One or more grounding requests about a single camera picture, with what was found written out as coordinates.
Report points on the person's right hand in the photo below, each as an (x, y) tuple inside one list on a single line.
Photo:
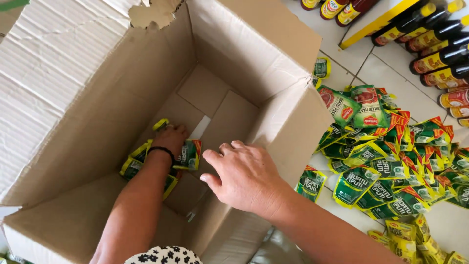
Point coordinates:
[(249, 179)]

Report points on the person's left hand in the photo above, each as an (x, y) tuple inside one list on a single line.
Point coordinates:
[(171, 140)]

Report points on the person's left fingers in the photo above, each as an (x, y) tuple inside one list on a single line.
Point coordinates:
[(181, 129)]

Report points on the green sauce packet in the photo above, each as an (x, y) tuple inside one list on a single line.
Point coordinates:
[(170, 185), (161, 124), (189, 156), (135, 161), (310, 184)]

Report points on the black wrist band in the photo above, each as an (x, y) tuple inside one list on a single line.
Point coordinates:
[(163, 149)]

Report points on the large brown cardboard box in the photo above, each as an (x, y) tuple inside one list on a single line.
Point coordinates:
[(91, 91)]

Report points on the person's floral black-white clothing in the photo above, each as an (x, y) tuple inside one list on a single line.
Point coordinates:
[(163, 255)]

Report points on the small green sachet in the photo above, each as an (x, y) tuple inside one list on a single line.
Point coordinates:
[(316, 81), (322, 68)]

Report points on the tomato paste packet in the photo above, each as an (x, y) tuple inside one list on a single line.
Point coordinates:
[(339, 104), (368, 108)]

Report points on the red sauce bottle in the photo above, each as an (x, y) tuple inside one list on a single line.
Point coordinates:
[(309, 3), (331, 8), (351, 11)]

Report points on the green tape strip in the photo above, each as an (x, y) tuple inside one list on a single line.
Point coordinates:
[(13, 4)]

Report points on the pile of green packets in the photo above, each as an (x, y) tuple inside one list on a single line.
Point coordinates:
[(395, 172)]

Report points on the heap of yellow seasoning packets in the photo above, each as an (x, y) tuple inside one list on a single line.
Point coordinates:
[(410, 238)]

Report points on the row of dark soy bottles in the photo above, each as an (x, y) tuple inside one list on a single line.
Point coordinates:
[(436, 40)]

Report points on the orange label bottle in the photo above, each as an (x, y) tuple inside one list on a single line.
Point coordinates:
[(460, 111), (464, 122), (455, 98)]

